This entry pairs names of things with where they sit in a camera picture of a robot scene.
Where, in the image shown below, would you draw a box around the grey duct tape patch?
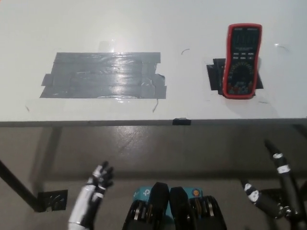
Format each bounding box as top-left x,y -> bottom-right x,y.
39,51 -> 167,99

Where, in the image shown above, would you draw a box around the small black tape strip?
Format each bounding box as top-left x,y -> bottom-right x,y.
172,117 -> 192,126

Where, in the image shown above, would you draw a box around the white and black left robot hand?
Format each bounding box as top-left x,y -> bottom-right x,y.
68,161 -> 115,230

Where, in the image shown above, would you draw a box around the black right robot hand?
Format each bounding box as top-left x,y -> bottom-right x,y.
241,140 -> 307,230

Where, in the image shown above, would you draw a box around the red digital multimeter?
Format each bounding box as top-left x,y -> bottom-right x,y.
222,23 -> 262,99

